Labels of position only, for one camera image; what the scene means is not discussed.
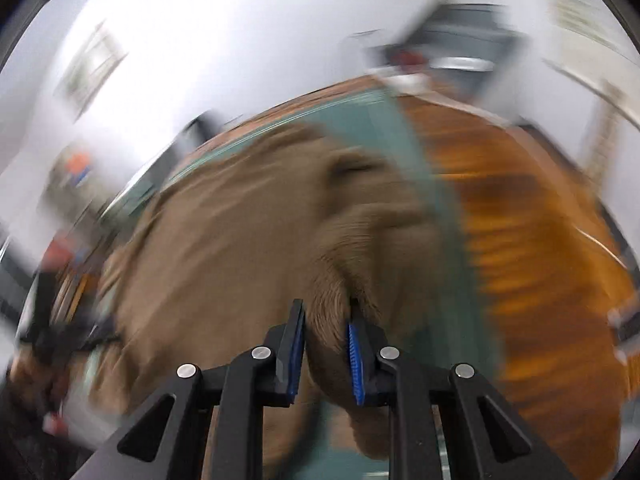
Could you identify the orange and blue box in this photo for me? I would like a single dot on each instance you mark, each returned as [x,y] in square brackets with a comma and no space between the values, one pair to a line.
[79,165]

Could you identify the beige shelf cabinet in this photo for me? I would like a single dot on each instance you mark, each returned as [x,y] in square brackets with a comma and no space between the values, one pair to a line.
[75,170]

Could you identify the green table mat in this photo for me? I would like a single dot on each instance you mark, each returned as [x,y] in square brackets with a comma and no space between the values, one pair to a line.
[425,160]

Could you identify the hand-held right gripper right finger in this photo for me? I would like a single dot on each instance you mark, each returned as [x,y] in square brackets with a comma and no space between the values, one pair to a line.
[356,360]

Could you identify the dark cabinet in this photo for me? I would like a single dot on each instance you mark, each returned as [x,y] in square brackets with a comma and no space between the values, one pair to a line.
[450,45]

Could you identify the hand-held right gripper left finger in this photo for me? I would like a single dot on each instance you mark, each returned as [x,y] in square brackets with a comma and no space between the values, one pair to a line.
[295,355]

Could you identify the framed wall picture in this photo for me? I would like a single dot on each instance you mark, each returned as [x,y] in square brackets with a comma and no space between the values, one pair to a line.
[90,67]

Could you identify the black metal chair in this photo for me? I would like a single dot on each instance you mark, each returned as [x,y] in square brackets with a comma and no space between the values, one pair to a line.
[202,127]

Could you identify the brown fleece garment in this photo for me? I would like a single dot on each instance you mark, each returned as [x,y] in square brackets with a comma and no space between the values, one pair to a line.
[240,240]

